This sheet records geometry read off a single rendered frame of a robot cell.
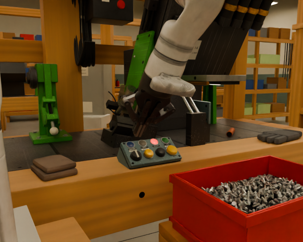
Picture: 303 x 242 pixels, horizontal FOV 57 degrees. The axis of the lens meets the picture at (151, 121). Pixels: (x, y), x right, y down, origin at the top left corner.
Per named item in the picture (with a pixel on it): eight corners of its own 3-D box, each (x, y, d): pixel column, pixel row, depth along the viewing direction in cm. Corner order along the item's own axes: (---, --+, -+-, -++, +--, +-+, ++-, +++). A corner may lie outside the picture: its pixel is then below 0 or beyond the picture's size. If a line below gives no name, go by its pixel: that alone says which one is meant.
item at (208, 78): (246, 84, 89) (246, 75, 88) (206, 85, 81) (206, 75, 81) (177, 82, 123) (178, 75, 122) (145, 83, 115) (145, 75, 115)
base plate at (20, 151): (294, 135, 118) (295, 130, 118) (-3, 180, 66) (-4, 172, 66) (224, 121, 154) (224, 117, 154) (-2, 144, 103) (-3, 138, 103)
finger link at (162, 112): (174, 108, 62) (151, 120, 63) (177, 113, 63) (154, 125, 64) (170, 101, 64) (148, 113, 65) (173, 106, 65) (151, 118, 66)
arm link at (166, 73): (151, 91, 50) (164, 60, 47) (136, 63, 58) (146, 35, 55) (194, 99, 54) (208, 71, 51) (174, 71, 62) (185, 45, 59)
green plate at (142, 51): (158, 99, 95) (173, 38, 94) (136, 93, 91) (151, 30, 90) (143, 96, 105) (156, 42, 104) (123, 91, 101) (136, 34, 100)
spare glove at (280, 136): (277, 133, 113) (278, 127, 112) (305, 137, 104) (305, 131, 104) (248, 139, 101) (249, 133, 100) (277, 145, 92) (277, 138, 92)
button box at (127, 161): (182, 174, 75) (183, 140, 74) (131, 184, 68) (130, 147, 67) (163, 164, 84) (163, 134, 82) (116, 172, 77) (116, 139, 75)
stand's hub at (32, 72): (38, 89, 96) (36, 66, 94) (28, 89, 94) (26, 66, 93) (35, 88, 102) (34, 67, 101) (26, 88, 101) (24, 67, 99)
